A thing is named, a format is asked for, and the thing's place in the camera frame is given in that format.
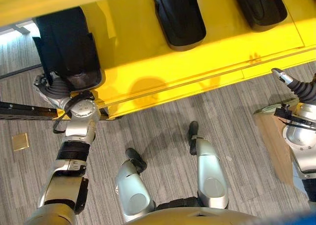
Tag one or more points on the left silver robot leg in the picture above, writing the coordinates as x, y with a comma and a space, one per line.
132, 188

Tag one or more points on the dark robot foot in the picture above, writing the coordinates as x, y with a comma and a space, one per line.
193, 133
135, 158

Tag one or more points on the large black sole-shaped part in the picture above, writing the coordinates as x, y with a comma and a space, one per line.
66, 44

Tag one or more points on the brass floor plate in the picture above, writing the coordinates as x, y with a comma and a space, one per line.
20, 142

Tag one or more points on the yellow metal shelf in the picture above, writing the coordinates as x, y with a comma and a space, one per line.
177, 69

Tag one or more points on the right dark robot foot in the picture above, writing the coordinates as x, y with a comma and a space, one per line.
193, 133

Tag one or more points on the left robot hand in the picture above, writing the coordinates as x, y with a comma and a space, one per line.
55, 90

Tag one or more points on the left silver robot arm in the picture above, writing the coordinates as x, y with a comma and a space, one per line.
74, 141

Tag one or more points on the black perforated metal rail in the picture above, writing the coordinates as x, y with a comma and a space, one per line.
27, 111

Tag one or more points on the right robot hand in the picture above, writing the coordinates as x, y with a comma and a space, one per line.
302, 90

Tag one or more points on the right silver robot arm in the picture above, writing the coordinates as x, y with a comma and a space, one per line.
303, 136

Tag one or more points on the left dark robot foot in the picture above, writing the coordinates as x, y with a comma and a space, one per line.
135, 158

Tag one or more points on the right silver robot leg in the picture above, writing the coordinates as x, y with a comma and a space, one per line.
209, 170

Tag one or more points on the silver robot torso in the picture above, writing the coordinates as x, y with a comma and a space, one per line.
197, 216

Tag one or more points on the brown box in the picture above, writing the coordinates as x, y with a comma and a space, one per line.
274, 138

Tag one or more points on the silver robot leg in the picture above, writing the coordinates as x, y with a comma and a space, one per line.
209, 170
132, 188

